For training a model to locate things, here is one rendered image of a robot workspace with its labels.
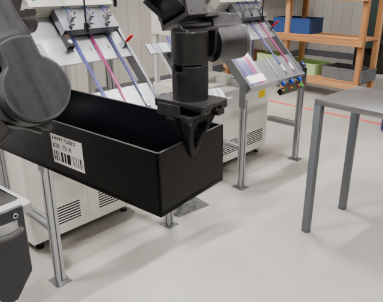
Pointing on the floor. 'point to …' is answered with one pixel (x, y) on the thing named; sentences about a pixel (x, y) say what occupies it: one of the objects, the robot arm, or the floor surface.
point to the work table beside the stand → (367, 95)
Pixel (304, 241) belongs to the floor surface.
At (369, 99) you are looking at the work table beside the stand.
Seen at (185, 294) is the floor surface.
